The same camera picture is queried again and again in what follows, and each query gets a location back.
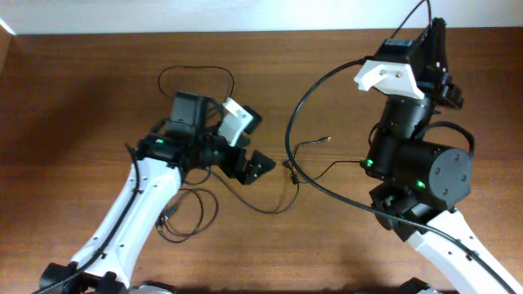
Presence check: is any left camera cable black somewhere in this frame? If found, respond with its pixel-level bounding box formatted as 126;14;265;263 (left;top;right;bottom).
32;143;141;294

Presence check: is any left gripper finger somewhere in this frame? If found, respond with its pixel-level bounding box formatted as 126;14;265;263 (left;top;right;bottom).
243;105;262;134
240;150;275;185

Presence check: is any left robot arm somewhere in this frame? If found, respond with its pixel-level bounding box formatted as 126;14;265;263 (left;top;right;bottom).
38;100;275;293

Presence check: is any camera cable black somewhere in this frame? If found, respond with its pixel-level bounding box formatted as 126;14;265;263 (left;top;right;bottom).
32;143;141;294
284;56;520;294

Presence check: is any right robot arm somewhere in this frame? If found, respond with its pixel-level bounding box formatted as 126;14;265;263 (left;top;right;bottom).
355;18;522;293

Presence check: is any right camera cable black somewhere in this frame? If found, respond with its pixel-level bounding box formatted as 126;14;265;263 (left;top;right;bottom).
284;56;520;294

